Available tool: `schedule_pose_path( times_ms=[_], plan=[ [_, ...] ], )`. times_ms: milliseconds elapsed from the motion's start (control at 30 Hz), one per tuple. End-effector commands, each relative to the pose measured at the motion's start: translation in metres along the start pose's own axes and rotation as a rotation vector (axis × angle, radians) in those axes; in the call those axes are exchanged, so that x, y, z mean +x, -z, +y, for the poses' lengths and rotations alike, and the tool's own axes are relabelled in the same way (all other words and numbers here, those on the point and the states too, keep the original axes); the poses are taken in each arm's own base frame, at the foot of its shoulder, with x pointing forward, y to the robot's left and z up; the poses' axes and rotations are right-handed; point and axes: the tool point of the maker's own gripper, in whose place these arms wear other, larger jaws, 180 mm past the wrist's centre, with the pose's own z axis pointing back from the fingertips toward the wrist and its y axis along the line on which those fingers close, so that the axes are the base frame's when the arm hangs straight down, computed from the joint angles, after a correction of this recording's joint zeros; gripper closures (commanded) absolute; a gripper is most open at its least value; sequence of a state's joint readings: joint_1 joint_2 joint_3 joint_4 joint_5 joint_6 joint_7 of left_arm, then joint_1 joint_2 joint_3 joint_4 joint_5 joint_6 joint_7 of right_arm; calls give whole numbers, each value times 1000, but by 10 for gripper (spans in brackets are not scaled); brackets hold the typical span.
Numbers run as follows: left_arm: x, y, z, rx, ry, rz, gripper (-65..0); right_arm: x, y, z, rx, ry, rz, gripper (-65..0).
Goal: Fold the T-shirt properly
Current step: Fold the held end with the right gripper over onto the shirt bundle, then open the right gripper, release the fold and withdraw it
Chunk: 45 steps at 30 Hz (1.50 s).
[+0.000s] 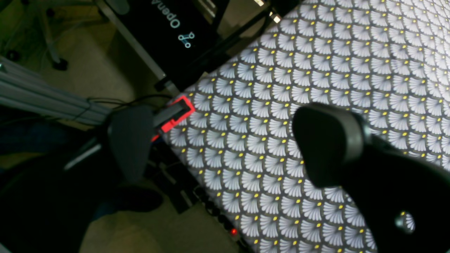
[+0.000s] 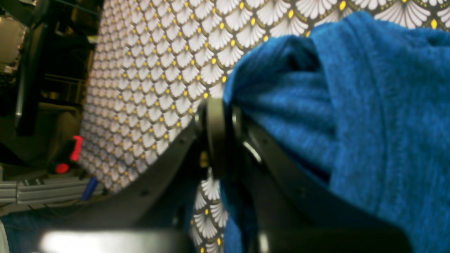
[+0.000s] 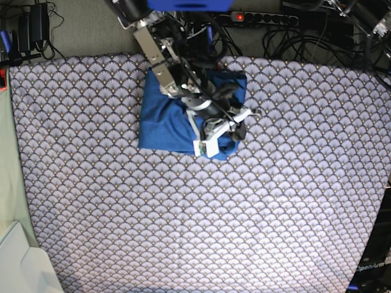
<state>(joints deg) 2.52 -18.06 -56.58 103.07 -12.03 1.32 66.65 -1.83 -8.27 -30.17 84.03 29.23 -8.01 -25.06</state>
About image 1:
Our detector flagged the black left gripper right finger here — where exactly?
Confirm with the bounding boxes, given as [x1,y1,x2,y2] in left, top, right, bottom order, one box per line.
[291,103,371,188]

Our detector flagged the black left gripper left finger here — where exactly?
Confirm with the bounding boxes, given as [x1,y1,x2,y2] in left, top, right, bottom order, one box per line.
[63,105,155,183]

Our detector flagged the red and grey clamp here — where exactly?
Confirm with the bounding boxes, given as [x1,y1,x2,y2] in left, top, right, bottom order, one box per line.
[152,96,195,142]

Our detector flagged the patterned fan-print tablecloth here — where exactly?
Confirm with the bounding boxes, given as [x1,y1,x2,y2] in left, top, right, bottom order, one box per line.
[164,0,449,253]

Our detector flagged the black OpenArm base box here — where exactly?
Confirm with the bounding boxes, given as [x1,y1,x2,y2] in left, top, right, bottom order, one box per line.
[95,0,271,91]

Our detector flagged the black power strip red switch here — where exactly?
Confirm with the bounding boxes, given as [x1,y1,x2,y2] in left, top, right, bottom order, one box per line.
[193,186,253,253]

